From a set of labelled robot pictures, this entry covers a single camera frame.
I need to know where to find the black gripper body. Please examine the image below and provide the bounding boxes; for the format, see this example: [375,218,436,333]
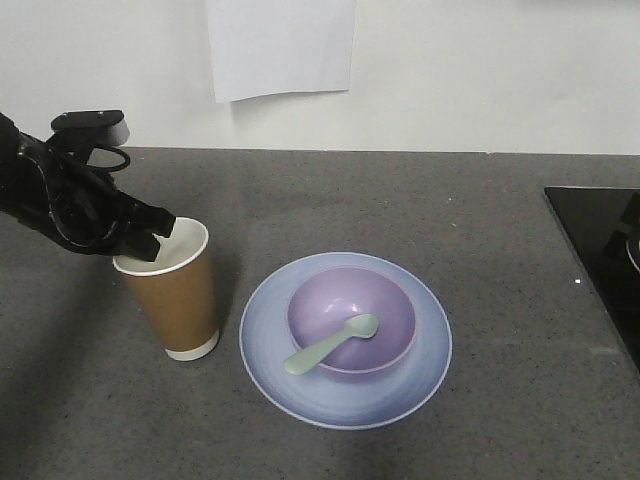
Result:
[1,115,130,255]

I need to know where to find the pale green plastic spoon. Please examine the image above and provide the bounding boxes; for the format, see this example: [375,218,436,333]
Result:
[283,314,379,376]

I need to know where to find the light blue plate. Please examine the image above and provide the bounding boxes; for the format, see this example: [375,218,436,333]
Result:
[239,252,453,431]

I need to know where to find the lilac plastic bowl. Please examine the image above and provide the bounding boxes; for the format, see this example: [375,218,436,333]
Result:
[287,266,417,376]

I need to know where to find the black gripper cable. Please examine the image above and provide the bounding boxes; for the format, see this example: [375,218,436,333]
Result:
[87,145,132,172]

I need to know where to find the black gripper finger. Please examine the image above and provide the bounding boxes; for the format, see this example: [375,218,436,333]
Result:
[117,192,176,236]
[118,229,160,262]

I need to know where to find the black gas cooktop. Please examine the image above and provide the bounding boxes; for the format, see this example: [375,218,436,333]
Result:
[544,186,639,364]

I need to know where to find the brown paper cup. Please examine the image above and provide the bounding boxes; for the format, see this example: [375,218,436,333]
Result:
[112,217,221,362]

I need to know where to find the white paper sheet on wall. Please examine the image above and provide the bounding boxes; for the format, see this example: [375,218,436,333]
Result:
[206,0,356,103]

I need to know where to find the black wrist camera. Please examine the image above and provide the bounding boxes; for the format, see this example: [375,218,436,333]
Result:
[50,110,130,148]

